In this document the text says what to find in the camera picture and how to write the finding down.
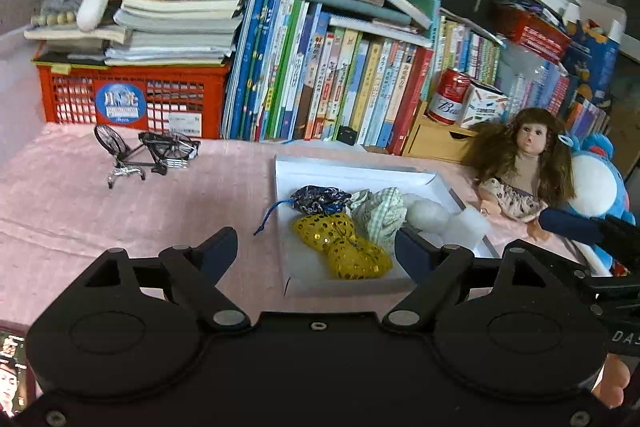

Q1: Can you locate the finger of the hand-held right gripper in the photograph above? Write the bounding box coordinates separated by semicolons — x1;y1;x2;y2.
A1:
539;208;608;244

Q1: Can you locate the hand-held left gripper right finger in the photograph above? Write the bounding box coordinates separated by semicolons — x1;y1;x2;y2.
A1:
381;229;572;334

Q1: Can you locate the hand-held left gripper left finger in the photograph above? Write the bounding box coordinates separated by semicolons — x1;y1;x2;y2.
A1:
80;227;251;334

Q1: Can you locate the white fluffy ball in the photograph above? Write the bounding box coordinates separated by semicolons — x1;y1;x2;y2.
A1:
402;193;490;253

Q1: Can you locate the green speckled cloth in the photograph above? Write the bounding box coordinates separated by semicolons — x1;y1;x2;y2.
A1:
346;187;408;244

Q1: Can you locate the yellow sequin pouch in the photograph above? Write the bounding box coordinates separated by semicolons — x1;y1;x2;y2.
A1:
292;213;393;280

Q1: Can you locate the blue patterned drawstring pouch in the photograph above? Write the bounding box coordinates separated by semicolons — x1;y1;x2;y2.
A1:
254;185;352;236

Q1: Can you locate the white shallow cardboard box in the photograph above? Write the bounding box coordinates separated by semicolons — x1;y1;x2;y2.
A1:
274;155;498;299

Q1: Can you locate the person's right hand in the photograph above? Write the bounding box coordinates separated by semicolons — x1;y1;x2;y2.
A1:
592;354;632;409

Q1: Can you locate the blue and white plush toy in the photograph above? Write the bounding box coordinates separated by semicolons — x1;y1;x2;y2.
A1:
557;133;638;275

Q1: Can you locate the brown-haired doll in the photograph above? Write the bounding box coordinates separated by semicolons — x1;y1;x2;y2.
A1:
462;108;575;242

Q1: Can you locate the small wooden drawer box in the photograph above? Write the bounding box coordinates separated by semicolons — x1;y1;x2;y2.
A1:
401;99;481;165

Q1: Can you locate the black toy bicycle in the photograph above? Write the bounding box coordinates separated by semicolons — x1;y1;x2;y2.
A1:
94;123;202;189

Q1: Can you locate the white printed carton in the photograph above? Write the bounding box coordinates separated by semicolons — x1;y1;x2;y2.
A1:
457;80;508;130

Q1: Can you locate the red drink can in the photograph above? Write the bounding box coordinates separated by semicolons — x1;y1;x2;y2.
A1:
427;68;473;126

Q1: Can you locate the clear plastic bag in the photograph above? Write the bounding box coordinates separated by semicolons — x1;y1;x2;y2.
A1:
500;39;556;80

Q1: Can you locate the blue printed carton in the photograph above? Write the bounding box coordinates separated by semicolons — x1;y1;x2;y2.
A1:
562;4;628;108

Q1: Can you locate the row of tall picture books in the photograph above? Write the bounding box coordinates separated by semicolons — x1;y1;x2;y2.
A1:
221;0;436;156

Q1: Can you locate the row of thin paperback books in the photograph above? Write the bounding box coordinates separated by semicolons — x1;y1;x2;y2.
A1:
432;9;613;138

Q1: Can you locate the red plastic basket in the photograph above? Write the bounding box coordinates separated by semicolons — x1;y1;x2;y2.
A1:
492;0;573;62

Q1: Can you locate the red plastic crate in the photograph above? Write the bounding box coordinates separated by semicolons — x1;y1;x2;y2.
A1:
32;57;232;140

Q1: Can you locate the stack of flat books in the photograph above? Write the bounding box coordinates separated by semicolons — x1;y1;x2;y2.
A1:
102;0;246;68

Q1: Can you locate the smartphone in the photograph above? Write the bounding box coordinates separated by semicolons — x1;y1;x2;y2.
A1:
0;331;28;415

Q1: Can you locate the wooden bead string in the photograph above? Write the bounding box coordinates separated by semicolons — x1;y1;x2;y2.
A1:
29;11;78;28

